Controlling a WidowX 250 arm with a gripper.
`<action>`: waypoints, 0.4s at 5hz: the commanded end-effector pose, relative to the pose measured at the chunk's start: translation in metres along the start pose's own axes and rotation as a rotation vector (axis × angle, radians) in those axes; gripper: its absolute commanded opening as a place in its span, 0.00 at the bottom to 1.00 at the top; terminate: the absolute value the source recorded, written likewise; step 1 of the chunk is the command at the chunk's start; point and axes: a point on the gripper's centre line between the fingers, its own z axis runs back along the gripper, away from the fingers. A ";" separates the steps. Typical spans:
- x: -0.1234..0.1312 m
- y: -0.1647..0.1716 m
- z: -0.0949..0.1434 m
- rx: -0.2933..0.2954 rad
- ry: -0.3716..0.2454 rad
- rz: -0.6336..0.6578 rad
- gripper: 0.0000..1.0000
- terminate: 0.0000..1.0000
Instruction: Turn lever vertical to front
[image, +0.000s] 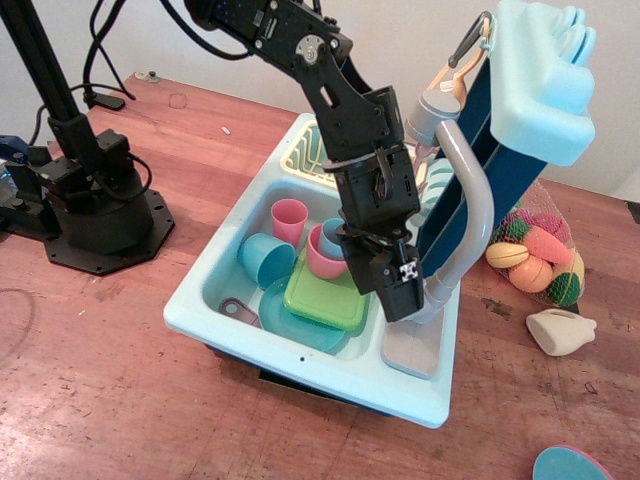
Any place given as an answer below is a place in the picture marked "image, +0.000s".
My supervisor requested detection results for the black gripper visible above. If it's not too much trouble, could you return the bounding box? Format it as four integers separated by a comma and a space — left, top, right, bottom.
327, 145, 424, 323

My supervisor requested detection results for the grey toy faucet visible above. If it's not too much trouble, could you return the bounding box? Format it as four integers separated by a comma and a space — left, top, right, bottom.
405, 89, 494, 324

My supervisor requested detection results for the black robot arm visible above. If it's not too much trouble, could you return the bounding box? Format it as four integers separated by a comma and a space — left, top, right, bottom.
185, 1, 424, 322

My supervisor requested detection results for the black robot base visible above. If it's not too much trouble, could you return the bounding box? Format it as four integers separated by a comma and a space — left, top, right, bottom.
1, 130, 175, 275

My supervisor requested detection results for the grey sink lever plate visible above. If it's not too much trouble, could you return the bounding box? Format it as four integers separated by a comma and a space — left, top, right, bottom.
381, 319, 443, 379

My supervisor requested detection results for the green square toy plate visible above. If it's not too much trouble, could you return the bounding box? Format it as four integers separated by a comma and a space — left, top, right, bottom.
284, 249, 369, 331

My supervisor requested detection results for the light blue toy sink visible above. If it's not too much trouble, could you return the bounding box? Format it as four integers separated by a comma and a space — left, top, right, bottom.
164, 114, 459, 428

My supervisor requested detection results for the blue cup inside pink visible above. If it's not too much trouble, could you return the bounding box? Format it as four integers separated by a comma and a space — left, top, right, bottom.
318, 217, 344, 261

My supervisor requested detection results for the pink toy bowl cup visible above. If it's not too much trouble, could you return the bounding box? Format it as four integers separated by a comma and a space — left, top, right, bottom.
306, 225, 347, 280

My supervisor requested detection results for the teal round toy plate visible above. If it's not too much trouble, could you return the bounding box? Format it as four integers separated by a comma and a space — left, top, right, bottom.
258, 277, 346, 352

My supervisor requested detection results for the stacked blue plates rack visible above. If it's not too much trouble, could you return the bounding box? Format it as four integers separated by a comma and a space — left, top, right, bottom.
420, 155, 454, 222

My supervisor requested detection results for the net bag toy food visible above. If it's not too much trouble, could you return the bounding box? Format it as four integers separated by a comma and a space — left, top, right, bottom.
485, 183, 585, 308

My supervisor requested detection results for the teal toy cup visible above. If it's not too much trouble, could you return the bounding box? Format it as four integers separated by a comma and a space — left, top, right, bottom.
237, 232, 296, 290

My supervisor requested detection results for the beige toy bottle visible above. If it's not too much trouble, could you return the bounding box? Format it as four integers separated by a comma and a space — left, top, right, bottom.
526, 309, 597, 357

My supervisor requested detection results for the yellow dish rack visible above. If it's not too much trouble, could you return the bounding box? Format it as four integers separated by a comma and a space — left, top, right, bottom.
279, 120, 337, 190

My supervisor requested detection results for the orange hanging toy utensil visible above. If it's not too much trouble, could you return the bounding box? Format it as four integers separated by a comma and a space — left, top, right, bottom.
427, 23, 491, 107

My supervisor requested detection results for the blue pink plate corner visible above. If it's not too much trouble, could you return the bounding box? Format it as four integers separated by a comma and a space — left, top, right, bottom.
532, 446, 613, 480

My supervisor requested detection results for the light blue toy shelf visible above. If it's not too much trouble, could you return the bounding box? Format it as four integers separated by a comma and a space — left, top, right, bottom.
417, 0, 597, 266

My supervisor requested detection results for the grey hanging toy utensil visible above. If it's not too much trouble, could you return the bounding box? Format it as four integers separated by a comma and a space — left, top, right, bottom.
447, 11, 492, 69

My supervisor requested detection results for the purple toy utensil handle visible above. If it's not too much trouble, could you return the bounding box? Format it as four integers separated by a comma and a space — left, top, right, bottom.
219, 297, 261, 328

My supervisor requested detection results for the black cable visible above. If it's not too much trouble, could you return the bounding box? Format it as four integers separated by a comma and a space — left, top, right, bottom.
79, 0, 139, 111

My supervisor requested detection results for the black vertical mount post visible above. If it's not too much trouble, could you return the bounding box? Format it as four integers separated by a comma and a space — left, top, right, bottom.
1, 0, 102, 172

